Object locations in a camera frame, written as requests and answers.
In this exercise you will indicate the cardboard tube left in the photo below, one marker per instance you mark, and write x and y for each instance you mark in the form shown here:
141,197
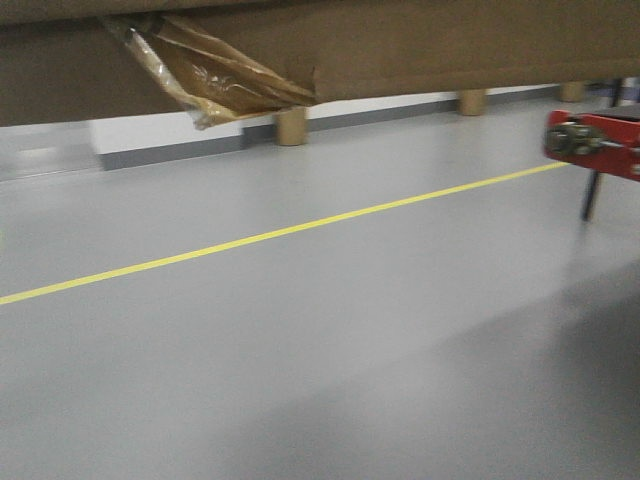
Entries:
291,127

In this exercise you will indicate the black conveyor leg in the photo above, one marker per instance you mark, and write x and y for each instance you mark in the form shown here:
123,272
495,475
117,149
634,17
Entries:
590,195

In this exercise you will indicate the cardboard tube middle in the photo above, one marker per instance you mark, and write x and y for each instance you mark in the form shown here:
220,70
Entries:
471,102

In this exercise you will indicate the cardboard tube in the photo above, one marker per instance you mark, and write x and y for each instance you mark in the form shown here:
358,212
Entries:
291,127
572,92
471,102

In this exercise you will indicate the brown cardboard carton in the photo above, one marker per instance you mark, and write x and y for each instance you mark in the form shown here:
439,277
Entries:
227,60

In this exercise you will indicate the cardboard tube right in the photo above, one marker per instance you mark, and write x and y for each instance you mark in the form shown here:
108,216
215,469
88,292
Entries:
572,92

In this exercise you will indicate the red conveyor frame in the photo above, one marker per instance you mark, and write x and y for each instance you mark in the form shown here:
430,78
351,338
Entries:
606,140

